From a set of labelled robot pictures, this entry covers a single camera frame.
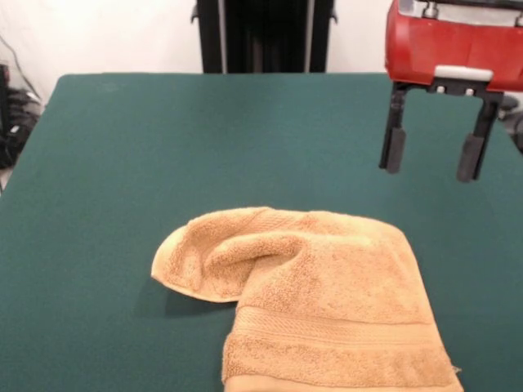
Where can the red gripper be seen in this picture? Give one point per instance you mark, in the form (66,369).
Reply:
(449,53)

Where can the tan terry towel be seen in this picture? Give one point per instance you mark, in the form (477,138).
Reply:
(327,306)

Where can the black round chair part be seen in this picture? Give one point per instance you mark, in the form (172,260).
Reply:
(515,130)

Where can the dark green table cloth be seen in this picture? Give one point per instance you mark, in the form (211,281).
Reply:
(122,163)

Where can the black bag pile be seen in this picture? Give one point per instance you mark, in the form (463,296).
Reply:
(20,122)

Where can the black case with red mark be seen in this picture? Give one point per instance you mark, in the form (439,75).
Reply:
(3,94)

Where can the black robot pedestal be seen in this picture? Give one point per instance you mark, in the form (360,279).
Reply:
(265,36)

